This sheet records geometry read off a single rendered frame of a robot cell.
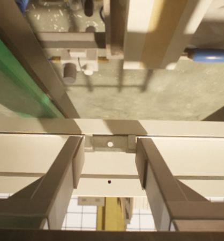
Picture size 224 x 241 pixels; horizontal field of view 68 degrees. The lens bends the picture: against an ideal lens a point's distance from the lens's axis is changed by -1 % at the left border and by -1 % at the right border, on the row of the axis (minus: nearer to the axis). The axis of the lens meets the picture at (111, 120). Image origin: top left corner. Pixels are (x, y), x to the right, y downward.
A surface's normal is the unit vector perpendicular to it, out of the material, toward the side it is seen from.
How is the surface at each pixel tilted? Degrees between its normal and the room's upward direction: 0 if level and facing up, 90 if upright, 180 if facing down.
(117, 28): 0
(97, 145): 90
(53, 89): 90
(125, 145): 90
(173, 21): 0
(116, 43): 0
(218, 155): 90
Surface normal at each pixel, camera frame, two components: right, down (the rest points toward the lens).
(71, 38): -0.02, 0.95
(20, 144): 0.02, -0.31
